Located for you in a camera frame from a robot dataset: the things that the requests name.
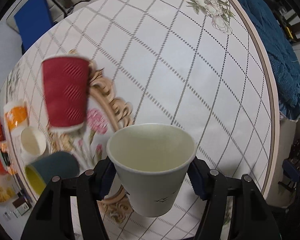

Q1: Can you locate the red ribbed paper cup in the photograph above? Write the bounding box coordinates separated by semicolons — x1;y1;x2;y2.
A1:
42;55;90;133

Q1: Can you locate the dark green yellow-lined cup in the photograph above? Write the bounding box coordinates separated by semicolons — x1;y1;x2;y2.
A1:
25;151;79;195

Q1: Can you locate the white paper cup with sketch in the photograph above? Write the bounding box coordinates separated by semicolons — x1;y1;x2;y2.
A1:
106;124;197;217

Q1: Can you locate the blue folded mat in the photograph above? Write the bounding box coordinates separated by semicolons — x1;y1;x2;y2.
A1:
14;0;53;54

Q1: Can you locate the orange and white cup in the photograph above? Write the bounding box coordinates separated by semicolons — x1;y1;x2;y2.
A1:
4;99;27;132

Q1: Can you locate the blue quilted blanket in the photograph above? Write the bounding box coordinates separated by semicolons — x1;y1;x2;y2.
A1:
238;0;300;121

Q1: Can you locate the yellow floral package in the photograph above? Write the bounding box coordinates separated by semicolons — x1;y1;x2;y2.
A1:
0;174;15;203

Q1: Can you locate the floral diamond pattern tablecloth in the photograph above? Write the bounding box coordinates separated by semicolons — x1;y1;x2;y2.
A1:
0;0;281;240

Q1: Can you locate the plain white paper cup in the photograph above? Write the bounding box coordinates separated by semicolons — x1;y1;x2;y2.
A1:
20;126;46;157

